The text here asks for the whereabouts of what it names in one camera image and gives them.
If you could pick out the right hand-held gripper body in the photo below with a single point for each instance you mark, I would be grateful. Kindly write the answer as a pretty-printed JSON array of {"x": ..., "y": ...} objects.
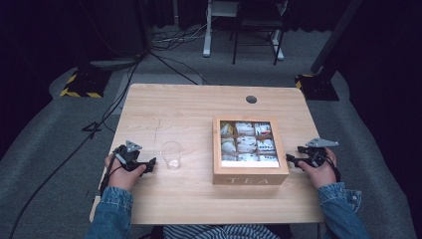
[{"x": 316, "y": 153}]

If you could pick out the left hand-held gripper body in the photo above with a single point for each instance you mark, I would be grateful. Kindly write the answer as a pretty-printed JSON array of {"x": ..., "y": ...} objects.
[{"x": 128, "y": 156}]

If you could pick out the person's right hand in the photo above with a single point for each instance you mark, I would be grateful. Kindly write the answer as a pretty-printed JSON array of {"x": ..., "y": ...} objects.
[{"x": 320, "y": 174}]

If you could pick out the person's left hand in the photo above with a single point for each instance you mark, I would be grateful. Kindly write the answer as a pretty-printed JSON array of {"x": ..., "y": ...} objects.
[{"x": 123, "y": 177}]

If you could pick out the clear glass cup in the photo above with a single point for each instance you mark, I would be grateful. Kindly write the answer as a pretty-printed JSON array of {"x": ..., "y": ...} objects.
[{"x": 171, "y": 156}]

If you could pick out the wooden tea box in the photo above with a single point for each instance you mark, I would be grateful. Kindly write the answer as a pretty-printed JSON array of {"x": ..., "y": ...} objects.
[{"x": 249, "y": 176}]

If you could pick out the group of white tea bags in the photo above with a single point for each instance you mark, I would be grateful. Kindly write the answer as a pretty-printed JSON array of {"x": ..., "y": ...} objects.
[{"x": 247, "y": 144}]

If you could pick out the black striped-edge stand base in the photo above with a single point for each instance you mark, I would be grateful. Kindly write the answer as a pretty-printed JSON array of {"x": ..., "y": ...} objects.
[
  {"x": 318, "y": 89},
  {"x": 86, "y": 84}
]

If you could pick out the person's striped shirt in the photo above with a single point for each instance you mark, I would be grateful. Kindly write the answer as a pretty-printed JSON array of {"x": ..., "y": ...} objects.
[{"x": 219, "y": 232}]

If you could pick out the dark slanted stand pole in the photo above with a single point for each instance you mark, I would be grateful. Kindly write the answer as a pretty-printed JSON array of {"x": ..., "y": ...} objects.
[{"x": 335, "y": 36}]

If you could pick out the black metal chair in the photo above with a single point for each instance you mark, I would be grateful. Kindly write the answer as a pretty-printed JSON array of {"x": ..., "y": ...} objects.
[{"x": 258, "y": 23}]

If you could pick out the white desk frame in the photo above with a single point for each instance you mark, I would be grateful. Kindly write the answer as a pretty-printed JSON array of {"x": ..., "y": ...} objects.
[{"x": 208, "y": 36}]

